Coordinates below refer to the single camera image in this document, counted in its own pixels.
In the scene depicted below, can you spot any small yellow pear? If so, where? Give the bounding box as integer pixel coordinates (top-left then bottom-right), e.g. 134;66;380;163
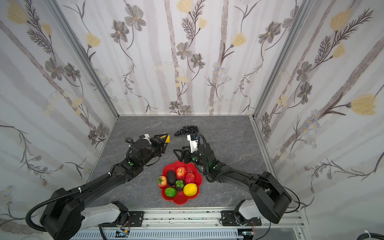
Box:
161;134;171;144

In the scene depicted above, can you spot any red apple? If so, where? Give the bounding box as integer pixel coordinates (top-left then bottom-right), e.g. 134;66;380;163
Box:
176;167;187;180

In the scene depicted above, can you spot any dark avocado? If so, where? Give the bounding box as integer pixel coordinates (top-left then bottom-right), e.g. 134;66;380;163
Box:
167;170;178;186

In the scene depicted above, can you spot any dark red raspberry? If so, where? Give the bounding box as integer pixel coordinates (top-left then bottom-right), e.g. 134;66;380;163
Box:
184;173;195;185

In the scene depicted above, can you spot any red flower-shaped bowl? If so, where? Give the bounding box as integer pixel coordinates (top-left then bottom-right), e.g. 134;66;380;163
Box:
158;161;203;205

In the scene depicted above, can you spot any dark mangosteen green top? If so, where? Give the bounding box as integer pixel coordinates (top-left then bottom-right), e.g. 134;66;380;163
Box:
175;180;185;192

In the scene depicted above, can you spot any red strawberry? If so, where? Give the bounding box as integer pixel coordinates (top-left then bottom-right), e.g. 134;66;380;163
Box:
157;176;168;188

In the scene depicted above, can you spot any yellow lemon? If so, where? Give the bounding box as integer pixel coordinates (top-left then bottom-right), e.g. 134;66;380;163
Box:
183;183;199;197

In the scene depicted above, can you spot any green pepper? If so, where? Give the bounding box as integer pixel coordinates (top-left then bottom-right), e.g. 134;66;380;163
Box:
165;187;178;198

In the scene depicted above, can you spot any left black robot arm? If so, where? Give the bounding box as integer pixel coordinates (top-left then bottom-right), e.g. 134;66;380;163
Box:
25;133;170;240

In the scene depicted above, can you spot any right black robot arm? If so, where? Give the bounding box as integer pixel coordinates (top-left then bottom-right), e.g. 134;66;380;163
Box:
173;144;292;224

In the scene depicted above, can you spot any black grape bunch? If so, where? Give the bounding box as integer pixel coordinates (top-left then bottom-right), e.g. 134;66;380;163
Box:
174;125;199;137

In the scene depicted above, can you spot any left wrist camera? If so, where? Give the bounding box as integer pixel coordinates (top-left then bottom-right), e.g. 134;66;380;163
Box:
144;134;151;143

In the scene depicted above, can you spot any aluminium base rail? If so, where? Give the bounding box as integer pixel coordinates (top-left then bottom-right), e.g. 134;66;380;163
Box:
55;206;310;240

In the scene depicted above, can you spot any white vented cable duct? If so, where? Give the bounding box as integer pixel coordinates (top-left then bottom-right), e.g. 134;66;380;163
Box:
70;229;244;240

